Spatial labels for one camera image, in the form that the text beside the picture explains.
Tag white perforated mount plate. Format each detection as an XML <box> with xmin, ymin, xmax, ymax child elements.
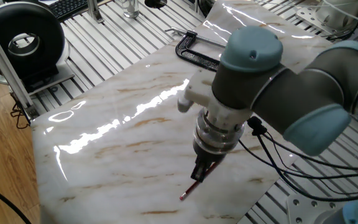
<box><xmin>295</xmin><ymin>6</ymin><xmax>354</xmax><ymax>41</ymax></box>

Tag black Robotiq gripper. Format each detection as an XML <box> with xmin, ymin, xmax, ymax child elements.
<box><xmin>191</xmin><ymin>146</ymin><xmax>226</xmax><ymax>183</ymax></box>

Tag black floor cable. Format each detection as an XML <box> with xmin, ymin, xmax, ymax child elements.
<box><xmin>0</xmin><ymin>175</ymin><xmax>32</xmax><ymax>224</ymax></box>

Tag red pencil with eraser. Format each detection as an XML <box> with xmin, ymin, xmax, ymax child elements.
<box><xmin>179</xmin><ymin>161</ymin><xmax>221</xmax><ymax>201</ymax></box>

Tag clear drinking glass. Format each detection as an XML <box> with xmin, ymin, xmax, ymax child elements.
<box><xmin>121</xmin><ymin>0</ymin><xmax>140</xmax><ymax>19</ymax></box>

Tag white marble pattern sheet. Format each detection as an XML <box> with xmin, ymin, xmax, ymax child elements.
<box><xmin>30</xmin><ymin>0</ymin><xmax>334</xmax><ymax>224</ymax></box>

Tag black round knob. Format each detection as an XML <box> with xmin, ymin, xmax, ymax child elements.
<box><xmin>144</xmin><ymin>0</ymin><xmax>168</xmax><ymax>9</ymax></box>

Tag grey metal base plate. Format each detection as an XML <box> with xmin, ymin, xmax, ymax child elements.
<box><xmin>26</xmin><ymin>63</ymin><xmax>76</xmax><ymax>96</ymax></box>

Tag black round ring fan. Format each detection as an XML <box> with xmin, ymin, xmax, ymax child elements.
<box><xmin>0</xmin><ymin>1</ymin><xmax>71</xmax><ymax>85</ymax></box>

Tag black tangled thin cables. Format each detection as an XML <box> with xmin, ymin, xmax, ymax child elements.
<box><xmin>10</xmin><ymin>101</ymin><xmax>30</xmax><ymax>130</ymax></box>

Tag aluminium angle bracket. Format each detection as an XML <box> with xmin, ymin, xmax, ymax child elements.
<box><xmin>86</xmin><ymin>0</ymin><xmax>105</xmax><ymax>24</ymax></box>

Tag black gripper cable bundle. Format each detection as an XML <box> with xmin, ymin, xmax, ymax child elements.
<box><xmin>237</xmin><ymin>115</ymin><xmax>358</xmax><ymax>202</ymax></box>

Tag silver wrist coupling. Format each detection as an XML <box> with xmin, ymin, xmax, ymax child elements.
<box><xmin>193</xmin><ymin>107</ymin><xmax>245</xmax><ymax>155</ymax></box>

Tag white cable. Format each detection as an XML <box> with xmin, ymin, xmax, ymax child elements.
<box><xmin>321</xmin><ymin>0</ymin><xmax>358</xmax><ymax>32</ymax></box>

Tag white plastic wrist bracket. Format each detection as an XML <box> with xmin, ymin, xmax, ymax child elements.
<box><xmin>177</xmin><ymin>68</ymin><xmax>254</xmax><ymax>128</ymax></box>

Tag black computer keyboard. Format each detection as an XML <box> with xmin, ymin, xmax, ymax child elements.
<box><xmin>47</xmin><ymin>0</ymin><xmax>105</xmax><ymax>21</ymax></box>

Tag grey round pedestal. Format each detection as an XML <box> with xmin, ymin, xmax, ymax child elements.
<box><xmin>315</xmin><ymin>0</ymin><xmax>358</xmax><ymax>31</ymax></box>

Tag silver robot mount plate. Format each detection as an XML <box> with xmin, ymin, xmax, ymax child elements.
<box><xmin>286</xmin><ymin>194</ymin><xmax>344</xmax><ymax>224</ymax></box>

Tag aluminium profile beam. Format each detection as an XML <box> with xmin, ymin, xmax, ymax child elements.
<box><xmin>0</xmin><ymin>11</ymin><xmax>40</xmax><ymax>121</ymax></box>

